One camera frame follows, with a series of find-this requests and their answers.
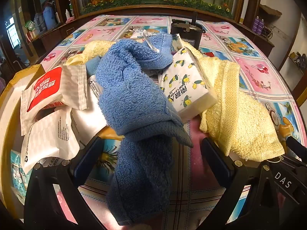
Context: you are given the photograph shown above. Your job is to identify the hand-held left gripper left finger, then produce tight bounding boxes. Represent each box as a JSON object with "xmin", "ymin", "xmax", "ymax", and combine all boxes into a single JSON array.
[{"xmin": 24, "ymin": 136, "xmax": 116, "ymax": 230}]

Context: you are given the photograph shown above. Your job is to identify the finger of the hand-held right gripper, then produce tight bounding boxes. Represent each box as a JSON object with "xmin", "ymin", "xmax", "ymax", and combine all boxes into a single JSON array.
[{"xmin": 270, "ymin": 136, "xmax": 307, "ymax": 173}]

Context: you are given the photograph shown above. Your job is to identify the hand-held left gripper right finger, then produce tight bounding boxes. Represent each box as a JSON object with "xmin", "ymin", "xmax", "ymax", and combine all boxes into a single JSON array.
[{"xmin": 201, "ymin": 138, "xmax": 307, "ymax": 230}]

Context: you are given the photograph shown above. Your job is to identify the white packet with recycle mark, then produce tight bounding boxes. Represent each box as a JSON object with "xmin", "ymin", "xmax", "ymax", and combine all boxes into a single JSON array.
[
  {"xmin": 21, "ymin": 106, "xmax": 81, "ymax": 174},
  {"xmin": 71, "ymin": 75, "xmax": 109, "ymax": 136}
]

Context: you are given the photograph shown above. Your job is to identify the large yellow terry towel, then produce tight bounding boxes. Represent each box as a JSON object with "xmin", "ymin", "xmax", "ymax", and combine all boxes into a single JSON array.
[{"xmin": 179, "ymin": 39, "xmax": 285, "ymax": 161}]

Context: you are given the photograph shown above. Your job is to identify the lemon print tissue pack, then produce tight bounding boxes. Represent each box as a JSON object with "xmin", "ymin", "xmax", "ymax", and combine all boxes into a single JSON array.
[{"xmin": 159, "ymin": 47, "xmax": 218, "ymax": 122}]

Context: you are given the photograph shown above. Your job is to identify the red and white packet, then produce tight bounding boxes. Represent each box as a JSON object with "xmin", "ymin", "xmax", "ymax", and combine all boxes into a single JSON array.
[{"xmin": 20, "ymin": 65, "xmax": 87, "ymax": 136}]

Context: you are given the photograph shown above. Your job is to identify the large blue terry towel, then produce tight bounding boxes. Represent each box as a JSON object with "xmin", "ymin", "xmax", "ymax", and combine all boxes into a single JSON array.
[{"xmin": 95, "ymin": 32, "xmax": 194, "ymax": 226}]

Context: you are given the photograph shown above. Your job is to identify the yellow cardboard box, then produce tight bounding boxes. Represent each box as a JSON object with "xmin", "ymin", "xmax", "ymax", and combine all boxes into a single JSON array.
[{"xmin": 0, "ymin": 64, "xmax": 46, "ymax": 197}]

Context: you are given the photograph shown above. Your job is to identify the light blue washcloth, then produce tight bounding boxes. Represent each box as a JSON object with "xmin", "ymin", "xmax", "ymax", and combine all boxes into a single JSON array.
[{"xmin": 86, "ymin": 57, "xmax": 102, "ymax": 76}]

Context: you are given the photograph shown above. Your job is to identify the teal printed pack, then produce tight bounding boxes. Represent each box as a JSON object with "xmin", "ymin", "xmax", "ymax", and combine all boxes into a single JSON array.
[{"xmin": 10, "ymin": 149, "xmax": 30, "ymax": 198}]

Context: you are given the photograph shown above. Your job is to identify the fruit print tablecloth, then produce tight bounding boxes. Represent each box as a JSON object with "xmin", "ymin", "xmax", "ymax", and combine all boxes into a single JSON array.
[{"xmin": 40, "ymin": 14, "xmax": 307, "ymax": 230}]

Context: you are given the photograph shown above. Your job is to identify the wooden display cabinet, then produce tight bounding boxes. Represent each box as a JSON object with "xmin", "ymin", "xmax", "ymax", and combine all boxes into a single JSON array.
[{"xmin": 12, "ymin": 0, "xmax": 276, "ymax": 59}]

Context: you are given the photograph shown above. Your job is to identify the black cylindrical motor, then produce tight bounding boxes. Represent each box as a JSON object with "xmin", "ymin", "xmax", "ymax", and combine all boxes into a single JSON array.
[{"xmin": 170, "ymin": 11, "xmax": 207, "ymax": 50}]

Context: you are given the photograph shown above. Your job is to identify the small white printed packet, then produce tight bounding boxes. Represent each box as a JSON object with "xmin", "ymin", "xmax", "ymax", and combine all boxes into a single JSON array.
[{"xmin": 130, "ymin": 26, "xmax": 159, "ymax": 45}]

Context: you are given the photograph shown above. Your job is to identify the grey thermos flask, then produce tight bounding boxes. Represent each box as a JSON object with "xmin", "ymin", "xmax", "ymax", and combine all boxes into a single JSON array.
[{"xmin": 34, "ymin": 13, "xmax": 44, "ymax": 32}]

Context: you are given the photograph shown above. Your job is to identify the tangled cables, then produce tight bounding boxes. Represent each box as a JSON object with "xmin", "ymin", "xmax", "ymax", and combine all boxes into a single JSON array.
[{"xmin": 263, "ymin": 25, "xmax": 274, "ymax": 39}]

